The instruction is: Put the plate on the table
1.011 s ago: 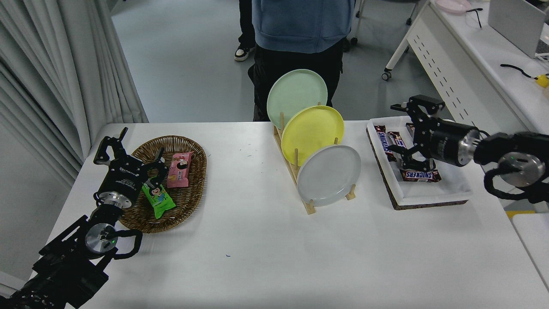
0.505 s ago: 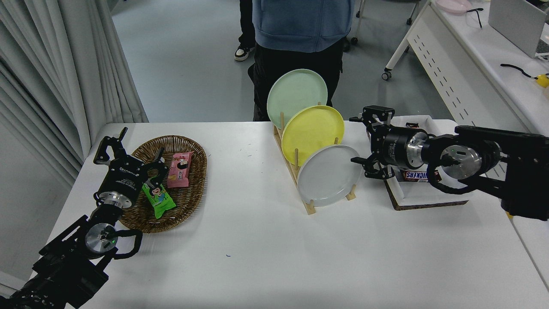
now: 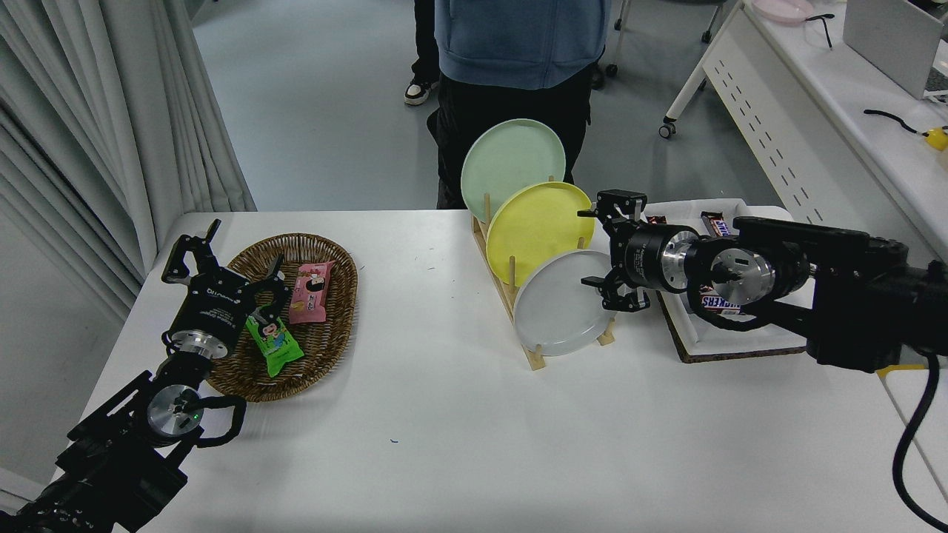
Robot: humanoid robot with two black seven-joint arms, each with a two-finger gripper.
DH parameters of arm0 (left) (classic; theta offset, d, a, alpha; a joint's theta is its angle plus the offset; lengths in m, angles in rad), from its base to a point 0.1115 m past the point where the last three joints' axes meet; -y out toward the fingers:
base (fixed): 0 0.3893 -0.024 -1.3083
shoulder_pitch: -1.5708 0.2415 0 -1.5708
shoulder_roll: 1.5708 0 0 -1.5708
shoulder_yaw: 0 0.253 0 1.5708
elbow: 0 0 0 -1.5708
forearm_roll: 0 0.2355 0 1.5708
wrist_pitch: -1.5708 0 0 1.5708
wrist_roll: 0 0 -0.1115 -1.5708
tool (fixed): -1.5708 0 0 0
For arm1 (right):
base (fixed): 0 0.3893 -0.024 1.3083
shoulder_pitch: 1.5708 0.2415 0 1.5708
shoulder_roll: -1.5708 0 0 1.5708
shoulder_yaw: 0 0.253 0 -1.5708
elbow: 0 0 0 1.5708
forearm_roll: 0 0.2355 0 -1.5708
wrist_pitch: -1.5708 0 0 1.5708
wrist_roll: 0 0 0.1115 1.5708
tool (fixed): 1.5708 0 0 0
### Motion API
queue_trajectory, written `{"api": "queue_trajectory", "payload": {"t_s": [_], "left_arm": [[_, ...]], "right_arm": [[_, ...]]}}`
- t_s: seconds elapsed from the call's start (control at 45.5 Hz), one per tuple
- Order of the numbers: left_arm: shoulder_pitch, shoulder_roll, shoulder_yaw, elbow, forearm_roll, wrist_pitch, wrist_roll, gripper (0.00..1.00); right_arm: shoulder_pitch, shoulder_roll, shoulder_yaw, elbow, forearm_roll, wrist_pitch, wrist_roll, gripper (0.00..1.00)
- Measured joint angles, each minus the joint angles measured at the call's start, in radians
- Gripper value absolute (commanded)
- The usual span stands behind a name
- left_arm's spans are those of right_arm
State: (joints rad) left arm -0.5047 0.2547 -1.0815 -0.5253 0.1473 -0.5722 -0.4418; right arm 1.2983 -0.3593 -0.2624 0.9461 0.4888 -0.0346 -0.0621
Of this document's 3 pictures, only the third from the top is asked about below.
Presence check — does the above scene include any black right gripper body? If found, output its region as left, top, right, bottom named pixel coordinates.
left=610, top=221, right=669, bottom=292

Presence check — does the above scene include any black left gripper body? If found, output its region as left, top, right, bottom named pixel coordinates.
left=169, top=271, right=256, bottom=349

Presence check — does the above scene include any grey plate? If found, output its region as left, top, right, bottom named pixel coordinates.
left=513, top=249, right=620, bottom=358

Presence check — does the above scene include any yellow plate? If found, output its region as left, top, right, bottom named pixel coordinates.
left=486, top=181, right=596, bottom=288

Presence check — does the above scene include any wooden plate rack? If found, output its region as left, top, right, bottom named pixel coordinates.
left=472, top=176, right=617, bottom=372

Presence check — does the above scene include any pale green plate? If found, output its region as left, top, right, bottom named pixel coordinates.
left=461, top=118, right=567, bottom=224

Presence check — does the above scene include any pink plate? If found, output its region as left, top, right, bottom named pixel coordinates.
left=752, top=0, right=815, bottom=24

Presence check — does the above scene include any pink snack pack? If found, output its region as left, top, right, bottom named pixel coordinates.
left=288, top=261, right=336, bottom=325

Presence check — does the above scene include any green snack pack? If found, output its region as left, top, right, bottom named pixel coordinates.
left=245, top=307, right=305, bottom=378

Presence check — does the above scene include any brown wicker basket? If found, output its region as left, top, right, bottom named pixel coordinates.
left=206, top=233, right=359, bottom=403

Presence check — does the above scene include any white rectangular tray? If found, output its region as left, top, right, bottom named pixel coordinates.
left=641, top=198, right=815, bottom=353

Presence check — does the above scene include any pale grey curtain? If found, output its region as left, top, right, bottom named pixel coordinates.
left=0, top=0, right=258, bottom=330

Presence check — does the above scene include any white desk with perforated panel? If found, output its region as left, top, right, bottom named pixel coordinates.
left=659, top=0, right=948, bottom=267

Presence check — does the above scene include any white box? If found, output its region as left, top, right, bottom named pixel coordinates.
left=843, top=0, right=948, bottom=101

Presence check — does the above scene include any small white table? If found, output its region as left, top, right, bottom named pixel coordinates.
left=881, top=366, right=948, bottom=506

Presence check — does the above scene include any thin black cable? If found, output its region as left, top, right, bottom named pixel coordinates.
left=805, top=13, right=835, bottom=50

